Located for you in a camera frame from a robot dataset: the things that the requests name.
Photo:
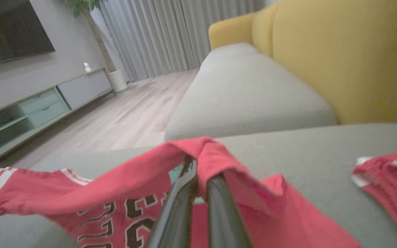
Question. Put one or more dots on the red basketball jersey black numbers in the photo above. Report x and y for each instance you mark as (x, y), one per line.
(122, 186)

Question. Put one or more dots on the grey green tv cabinet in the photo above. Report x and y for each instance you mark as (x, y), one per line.
(43, 103)

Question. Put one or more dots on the black flat television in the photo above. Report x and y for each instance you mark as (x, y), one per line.
(9, 31)

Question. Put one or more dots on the yellow sofa backrest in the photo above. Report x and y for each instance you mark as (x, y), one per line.
(350, 58)

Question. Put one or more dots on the red shorts white stripe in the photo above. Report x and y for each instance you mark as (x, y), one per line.
(391, 186)

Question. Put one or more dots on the grey pleated curtain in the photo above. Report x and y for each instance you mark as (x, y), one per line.
(167, 34)

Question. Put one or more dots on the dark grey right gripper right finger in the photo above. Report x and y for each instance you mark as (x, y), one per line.
(224, 220)

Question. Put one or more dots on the white ribbed plant pot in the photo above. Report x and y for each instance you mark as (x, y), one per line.
(118, 81)

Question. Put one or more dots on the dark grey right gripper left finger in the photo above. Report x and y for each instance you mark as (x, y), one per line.
(176, 213)

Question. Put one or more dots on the small grey sofa seat cushion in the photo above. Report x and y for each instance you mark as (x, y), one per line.
(246, 93)

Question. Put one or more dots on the small white security camera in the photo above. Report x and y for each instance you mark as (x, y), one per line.
(87, 67)

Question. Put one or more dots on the green indoor tree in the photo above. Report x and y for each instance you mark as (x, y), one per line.
(97, 34)

